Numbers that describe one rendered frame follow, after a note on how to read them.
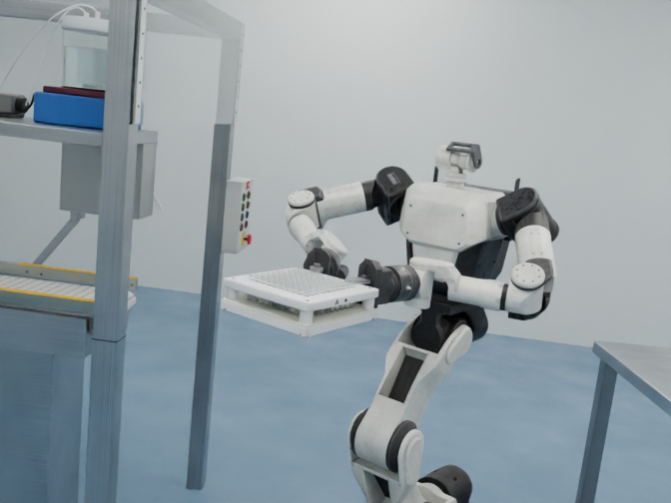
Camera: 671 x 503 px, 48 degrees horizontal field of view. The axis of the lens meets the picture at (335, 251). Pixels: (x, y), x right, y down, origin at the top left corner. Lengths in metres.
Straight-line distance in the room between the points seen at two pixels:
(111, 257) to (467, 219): 0.91
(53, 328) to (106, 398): 0.22
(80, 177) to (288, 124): 3.56
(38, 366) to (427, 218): 1.08
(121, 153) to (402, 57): 3.89
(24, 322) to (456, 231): 1.12
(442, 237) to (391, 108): 3.43
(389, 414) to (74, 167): 1.06
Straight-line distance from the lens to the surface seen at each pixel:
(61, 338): 1.96
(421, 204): 2.10
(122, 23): 1.76
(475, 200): 2.05
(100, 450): 1.95
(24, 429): 2.13
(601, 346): 2.27
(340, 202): 2.22
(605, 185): 5.59
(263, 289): 1.58
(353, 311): 1.65
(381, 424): 2.09
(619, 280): 5.71
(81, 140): 1.79
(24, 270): 2.27
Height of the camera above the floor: 1.44
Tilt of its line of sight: 10 degrees down
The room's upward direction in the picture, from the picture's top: 6 degrees clockwise
